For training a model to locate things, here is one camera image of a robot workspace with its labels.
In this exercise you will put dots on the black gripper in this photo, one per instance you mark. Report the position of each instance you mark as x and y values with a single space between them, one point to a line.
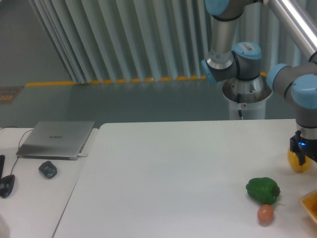
303 147

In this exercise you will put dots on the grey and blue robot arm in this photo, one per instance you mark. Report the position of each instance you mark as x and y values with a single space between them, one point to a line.
239 65

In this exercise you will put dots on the yellow basket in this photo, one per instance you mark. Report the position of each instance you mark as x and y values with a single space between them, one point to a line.
309 202

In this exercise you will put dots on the yellow bell pepper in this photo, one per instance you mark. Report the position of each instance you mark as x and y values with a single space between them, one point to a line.
294 162

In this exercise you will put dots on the green bell pepper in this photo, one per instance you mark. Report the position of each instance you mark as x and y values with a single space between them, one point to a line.
263 190

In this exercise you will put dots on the brown egg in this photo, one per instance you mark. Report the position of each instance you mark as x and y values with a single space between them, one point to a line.
265 213

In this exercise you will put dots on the white usb plug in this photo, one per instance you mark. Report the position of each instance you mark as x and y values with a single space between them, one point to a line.
82 155

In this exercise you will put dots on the silver laptop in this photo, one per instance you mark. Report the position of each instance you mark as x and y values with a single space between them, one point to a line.
60 140

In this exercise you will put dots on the small dark grey case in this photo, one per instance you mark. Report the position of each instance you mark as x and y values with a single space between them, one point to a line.
48 169

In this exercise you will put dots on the black computer mouse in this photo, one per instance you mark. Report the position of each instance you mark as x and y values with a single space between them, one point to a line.
6 185

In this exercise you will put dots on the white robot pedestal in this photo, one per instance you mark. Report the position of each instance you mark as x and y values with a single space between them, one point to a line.
247 105

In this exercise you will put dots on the black handle object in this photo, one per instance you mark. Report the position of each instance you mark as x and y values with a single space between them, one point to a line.
2 161

